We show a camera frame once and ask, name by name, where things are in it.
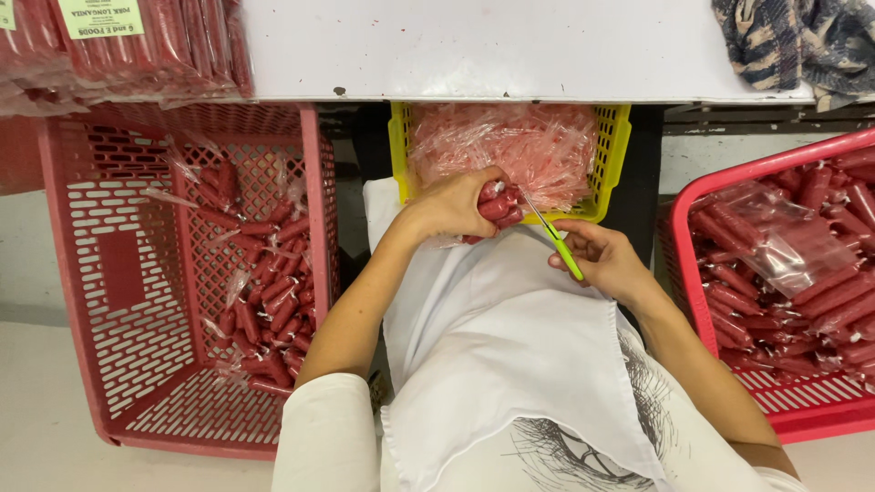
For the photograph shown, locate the green-handled scissors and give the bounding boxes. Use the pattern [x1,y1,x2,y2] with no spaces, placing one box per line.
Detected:
[521,193,587,282]

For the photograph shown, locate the person's right hand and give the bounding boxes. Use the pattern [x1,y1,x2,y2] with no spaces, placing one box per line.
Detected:
[547,218,659,310]

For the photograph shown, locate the large red plastic crate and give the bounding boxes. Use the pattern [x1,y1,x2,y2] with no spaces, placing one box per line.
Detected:
[37,102,341,462]

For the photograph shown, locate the clear plastic bag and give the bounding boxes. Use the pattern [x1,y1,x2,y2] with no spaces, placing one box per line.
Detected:
[694,180,860,299]

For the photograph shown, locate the pile of wrapped red sausages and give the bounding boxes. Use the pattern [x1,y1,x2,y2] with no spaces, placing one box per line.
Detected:
[687,147,875,385]

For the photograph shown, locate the yellow plastic basket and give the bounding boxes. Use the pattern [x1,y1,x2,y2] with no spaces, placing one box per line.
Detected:
[387,102,633,225]

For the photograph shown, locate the heap of clear plastic casings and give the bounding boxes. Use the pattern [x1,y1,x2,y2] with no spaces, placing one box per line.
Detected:
[409,104,597,213]

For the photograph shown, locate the dark red plastic crate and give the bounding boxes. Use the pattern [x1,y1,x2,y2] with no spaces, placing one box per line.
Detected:
[0,115,46,198]

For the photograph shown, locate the white apron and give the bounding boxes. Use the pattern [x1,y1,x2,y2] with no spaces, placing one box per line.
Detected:
[362,178,675,492]

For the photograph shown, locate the scattered clear plastic wrapper scraps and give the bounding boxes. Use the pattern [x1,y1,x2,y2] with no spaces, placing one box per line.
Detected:
[140,133,310,384]

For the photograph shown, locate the bundle of linked red sausages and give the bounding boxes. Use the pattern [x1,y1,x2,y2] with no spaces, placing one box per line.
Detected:
[463,179,526,246]

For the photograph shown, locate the dark metal table frame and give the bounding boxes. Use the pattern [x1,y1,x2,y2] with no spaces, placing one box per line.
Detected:
[662,103,875,137]

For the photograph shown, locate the blue plaid cloth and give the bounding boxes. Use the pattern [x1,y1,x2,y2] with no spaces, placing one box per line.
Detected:
[711,0,875,113]

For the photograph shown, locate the white printed shirt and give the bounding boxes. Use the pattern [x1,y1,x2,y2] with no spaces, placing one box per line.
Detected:
[271,327,812,492]

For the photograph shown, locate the pile of cut red sausages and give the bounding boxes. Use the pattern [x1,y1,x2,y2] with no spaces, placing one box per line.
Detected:
[195,160,319,400]

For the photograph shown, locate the stack of packed sausage packets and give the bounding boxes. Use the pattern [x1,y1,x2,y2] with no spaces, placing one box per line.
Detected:
[0,0,256,118]

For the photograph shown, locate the person's left hand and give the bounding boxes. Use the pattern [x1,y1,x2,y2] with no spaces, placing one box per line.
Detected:
[400,166,511,242]

